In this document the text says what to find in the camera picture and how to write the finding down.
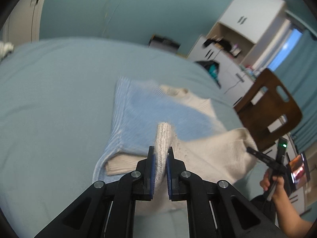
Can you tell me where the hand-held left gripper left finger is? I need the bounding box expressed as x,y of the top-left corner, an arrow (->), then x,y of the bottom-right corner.
33,146 -> 156,238

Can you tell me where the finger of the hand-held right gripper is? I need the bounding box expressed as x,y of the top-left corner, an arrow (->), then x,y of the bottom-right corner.
246,147 -> 273,165

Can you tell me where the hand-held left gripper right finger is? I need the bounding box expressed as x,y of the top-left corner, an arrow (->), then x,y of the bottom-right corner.
166,147 -> 285,238

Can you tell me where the white and blue knit sweater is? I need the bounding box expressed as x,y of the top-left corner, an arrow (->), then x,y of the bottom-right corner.
93,76 -> 259,212

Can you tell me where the person's right forearm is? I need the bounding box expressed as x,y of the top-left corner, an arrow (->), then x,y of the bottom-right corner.
271,186 -> 314,238

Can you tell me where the person's right hand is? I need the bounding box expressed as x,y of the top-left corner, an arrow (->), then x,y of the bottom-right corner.
260,172 -> 285,200

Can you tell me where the glowing screen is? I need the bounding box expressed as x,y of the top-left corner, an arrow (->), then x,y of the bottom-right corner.
287,153 -> 310,191

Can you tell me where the brown wooden chair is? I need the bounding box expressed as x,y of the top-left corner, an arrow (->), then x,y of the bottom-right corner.
233,68 -> 303,152

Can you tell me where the teal curtain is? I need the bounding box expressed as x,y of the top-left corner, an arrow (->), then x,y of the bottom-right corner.
275,28 -> 317,134

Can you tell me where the white drawer cabinet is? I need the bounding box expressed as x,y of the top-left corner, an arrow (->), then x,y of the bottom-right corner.
187,35 -> 255,105

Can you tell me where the black bag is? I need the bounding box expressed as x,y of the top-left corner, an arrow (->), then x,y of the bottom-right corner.
194,60 -> 222,87

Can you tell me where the window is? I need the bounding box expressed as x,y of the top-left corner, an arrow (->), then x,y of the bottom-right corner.
267,27 -> 304,72

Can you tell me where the black garment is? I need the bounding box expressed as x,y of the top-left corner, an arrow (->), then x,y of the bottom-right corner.
202,38 -> 232,50

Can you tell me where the bed with teal sheet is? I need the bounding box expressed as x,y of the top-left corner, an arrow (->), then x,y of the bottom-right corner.
0,37 -> 250,238

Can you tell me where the black flat device box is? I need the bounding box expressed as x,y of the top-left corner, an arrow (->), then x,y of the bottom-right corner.
148,35 -> 181,54

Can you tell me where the white puffy duvet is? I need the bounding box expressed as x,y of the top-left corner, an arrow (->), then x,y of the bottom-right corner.
0,42 -> 14,60

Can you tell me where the white wardrobe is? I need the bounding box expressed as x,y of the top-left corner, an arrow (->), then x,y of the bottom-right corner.
0,0 -> 51,45

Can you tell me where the white wall cabinet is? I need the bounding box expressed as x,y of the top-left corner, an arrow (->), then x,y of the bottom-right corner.
218,0 -> 286,44

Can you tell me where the grey cable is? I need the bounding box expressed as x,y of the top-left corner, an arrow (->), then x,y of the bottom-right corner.
103,0 -> 129,37

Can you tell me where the yellow cable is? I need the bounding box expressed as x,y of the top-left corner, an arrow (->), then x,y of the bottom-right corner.
103,0 -> 116,35

